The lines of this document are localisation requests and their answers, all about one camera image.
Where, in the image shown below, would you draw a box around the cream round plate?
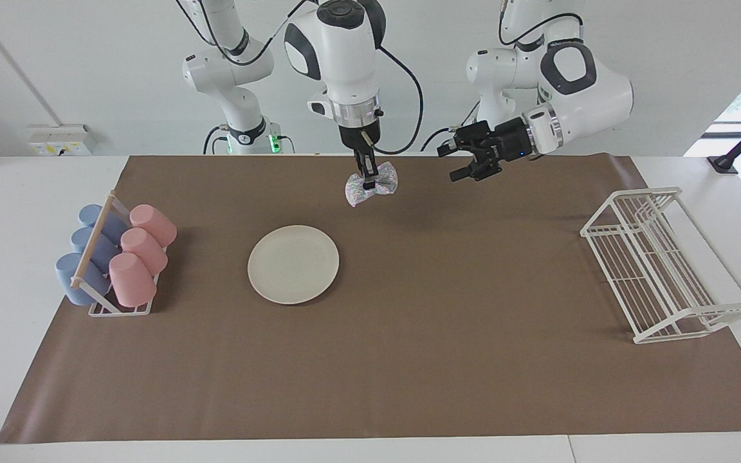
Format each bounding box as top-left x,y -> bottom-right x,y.
247,224 -> 340,305

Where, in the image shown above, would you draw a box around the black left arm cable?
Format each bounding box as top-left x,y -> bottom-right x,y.
498,0 -> 585,49

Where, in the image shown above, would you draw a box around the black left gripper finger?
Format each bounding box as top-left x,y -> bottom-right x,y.
450,154 -> 501,183
437,121 -> 493,157

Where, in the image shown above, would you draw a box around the white wall outlet box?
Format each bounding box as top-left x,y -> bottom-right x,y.
28,124 -> 96,157

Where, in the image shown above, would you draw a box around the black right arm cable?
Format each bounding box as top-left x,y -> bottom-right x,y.
370,45 -> 424,155

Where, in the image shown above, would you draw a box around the cup rack with wooden rod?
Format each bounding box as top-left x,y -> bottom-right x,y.
70,190 -> 162,317

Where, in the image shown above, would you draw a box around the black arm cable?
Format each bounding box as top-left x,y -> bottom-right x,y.
498,0 -> 585,49
370,45 -> 424,155

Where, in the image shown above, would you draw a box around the pink cup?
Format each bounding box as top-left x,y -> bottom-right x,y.
129,204 -> 178,248
109,252 -> 158,308
120,228 -> 169,275

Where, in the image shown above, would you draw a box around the brown table mat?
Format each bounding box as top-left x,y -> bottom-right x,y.
0,154 -> 741,444

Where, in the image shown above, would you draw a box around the white wire dish rack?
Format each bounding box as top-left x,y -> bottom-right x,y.
580,186 -> 741,345

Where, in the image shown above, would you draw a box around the blue cup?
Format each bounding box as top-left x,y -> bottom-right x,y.
55,253 -> 112,306
78,204 -> 128,244
71,227 -> 120,271

